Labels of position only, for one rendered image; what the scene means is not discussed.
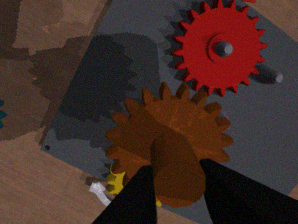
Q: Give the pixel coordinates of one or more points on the teal toothed gear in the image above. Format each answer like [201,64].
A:
[2,113]

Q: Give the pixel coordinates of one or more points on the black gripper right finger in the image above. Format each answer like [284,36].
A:
[233,198]

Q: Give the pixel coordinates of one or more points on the brown gear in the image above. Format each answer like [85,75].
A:
[173,134]

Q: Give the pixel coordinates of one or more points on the red gear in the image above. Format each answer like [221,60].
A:
[198,47]

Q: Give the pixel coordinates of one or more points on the dark grey flat board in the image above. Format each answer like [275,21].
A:
[131,49]

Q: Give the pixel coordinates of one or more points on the yellow gear with black stripe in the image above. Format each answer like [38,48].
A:
[115,181]

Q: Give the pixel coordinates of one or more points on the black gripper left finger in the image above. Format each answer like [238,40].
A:
[135,204]

